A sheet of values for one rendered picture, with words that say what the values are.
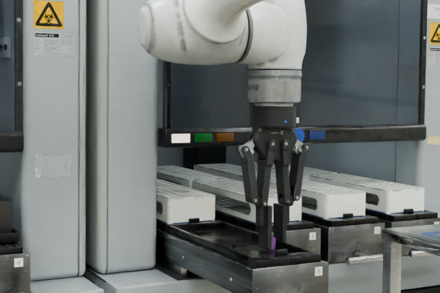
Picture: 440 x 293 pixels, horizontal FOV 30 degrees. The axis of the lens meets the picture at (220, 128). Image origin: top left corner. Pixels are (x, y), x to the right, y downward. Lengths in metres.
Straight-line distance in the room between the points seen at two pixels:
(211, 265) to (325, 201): 0.36
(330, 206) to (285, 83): 0.38
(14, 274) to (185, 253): 0.29
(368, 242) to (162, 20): 0.67
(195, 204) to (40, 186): 0.30
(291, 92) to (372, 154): 0.65
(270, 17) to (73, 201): 0.47
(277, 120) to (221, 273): 0.26
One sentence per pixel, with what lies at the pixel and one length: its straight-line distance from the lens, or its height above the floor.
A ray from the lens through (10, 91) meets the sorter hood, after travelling 1.40.
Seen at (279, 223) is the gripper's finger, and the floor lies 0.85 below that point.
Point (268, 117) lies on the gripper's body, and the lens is 1.34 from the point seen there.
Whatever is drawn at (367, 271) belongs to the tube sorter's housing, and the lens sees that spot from 1.67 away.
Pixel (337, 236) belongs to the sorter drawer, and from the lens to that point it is 1.61.
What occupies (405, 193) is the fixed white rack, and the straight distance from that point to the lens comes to 1.74.
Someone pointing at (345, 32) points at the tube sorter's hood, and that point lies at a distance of 1.68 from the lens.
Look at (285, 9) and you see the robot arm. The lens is 1.33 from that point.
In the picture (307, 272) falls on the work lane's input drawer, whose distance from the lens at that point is 1.28.
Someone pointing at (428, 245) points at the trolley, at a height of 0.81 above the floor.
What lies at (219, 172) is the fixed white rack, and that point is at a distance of 2.02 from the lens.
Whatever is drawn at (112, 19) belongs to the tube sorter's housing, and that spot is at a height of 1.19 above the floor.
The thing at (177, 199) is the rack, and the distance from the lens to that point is 1.54.
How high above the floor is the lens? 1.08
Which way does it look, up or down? 3 degrees down
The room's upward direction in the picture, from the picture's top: 1 degrees clockwise
